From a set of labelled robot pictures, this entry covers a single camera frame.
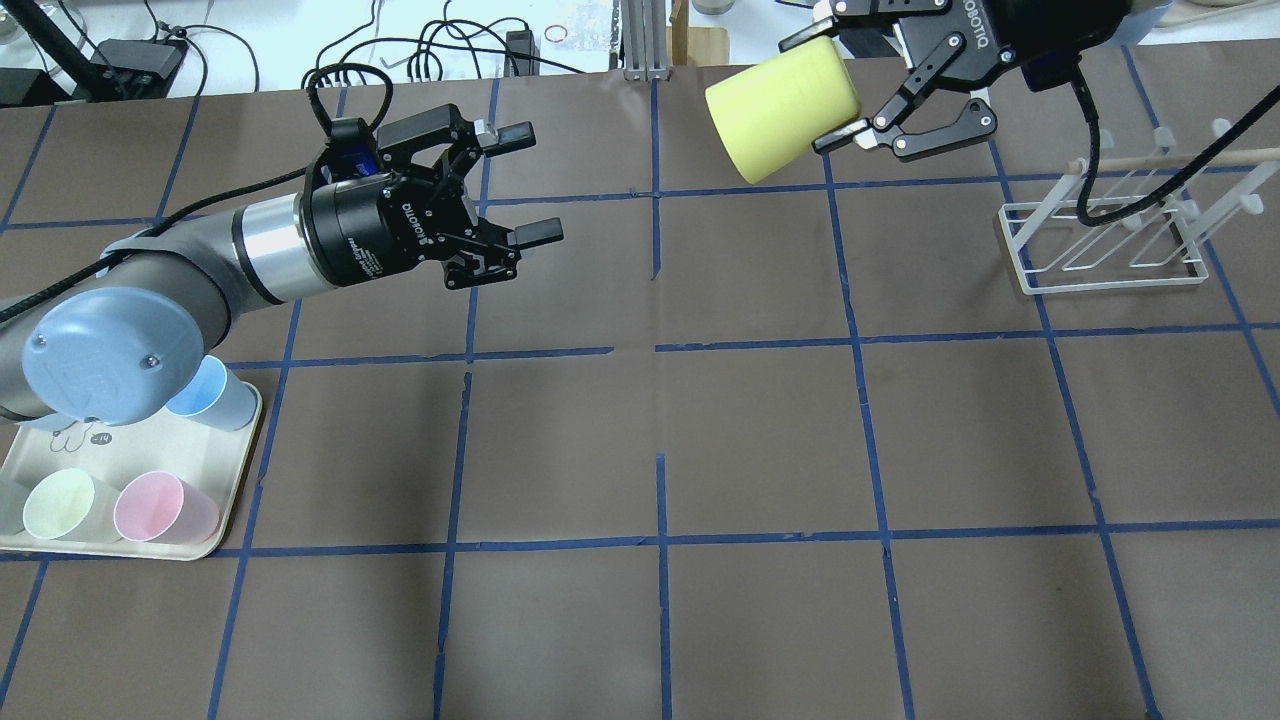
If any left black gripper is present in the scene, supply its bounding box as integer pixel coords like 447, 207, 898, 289
300, 105, 564, 290

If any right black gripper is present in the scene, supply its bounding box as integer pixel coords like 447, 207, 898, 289
778, 0, 1132, 163

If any yellow plastic cup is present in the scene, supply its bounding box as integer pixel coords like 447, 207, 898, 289
704, 36, 861, 184

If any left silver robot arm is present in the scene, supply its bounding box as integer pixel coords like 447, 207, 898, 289
1, 104, 563, 427

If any light blue cup far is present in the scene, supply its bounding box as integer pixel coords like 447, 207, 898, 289
164, 355, 260, 432

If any pink plastic cup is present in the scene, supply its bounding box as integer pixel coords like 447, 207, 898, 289
111, 471, 220, 544

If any pale green cup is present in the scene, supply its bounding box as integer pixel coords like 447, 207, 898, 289
22, 468, 122, 543

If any black power adapter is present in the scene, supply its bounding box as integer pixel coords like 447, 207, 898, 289
503, 29, 540, 77

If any wooden mug tree stand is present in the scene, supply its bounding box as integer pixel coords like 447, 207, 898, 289
667, 1, 730, 67

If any beige serving tray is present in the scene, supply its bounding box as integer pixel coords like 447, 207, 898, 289
1, 391, 262, 561

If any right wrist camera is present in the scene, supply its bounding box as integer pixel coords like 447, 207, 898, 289
1021, 47, 1085, 94

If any aluminium frame post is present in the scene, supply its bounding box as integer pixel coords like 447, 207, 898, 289
614, 1, 671, 82

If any white wire cup rack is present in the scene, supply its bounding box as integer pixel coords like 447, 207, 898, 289
996, 147, 1279, 296

